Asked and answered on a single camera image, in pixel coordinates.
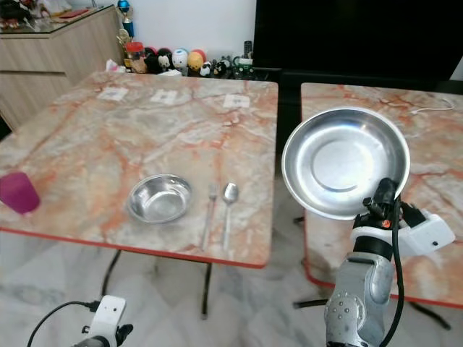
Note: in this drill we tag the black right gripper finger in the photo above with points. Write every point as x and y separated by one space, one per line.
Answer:
385 190

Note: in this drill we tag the large steel plate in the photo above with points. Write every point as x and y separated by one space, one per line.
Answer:
343 160

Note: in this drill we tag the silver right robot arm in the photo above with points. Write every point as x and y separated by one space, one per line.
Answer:
358 303

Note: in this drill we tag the purple plastic cup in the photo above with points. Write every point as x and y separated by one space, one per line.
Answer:
18 194

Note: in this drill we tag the small steel bowl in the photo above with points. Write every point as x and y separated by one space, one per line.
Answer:
160 199

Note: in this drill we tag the steel fork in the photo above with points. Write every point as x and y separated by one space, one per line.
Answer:
210 213

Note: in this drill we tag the steel spoon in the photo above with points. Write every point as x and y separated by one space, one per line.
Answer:
230 194

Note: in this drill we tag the light wooden cabinet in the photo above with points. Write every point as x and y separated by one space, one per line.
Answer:
54 66

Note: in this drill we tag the black television screen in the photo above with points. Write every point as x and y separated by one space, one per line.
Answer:
358 32

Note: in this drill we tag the white paper label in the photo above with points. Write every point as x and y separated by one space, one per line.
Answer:
168 96
236 101
116 94

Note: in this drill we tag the pink tissue pack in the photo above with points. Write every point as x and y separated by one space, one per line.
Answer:
116 66

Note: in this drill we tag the red lidded jar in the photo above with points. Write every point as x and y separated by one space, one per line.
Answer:
134 58

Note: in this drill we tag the yellow orange plush ball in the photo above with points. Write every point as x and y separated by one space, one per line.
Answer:
196 60

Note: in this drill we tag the black mouse plush ball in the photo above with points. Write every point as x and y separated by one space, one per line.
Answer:
159 61

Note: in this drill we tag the blue trophy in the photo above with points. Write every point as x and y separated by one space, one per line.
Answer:
126 14

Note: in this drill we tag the white plush ball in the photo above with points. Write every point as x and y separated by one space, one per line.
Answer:
180 59

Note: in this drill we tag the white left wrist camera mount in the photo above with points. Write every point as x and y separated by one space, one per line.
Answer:
111 315

